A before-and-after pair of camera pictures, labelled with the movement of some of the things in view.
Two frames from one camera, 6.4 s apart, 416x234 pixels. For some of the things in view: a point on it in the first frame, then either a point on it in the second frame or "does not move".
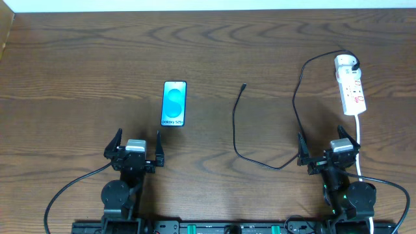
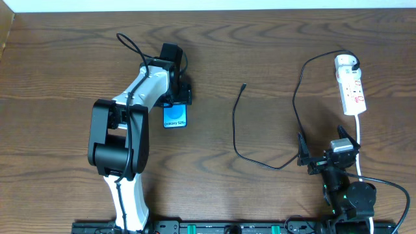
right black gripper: (329, 160) does not move
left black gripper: (133, 160) to (181, 96)
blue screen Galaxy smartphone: (173, 103) does not move
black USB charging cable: (244, 85) does not move
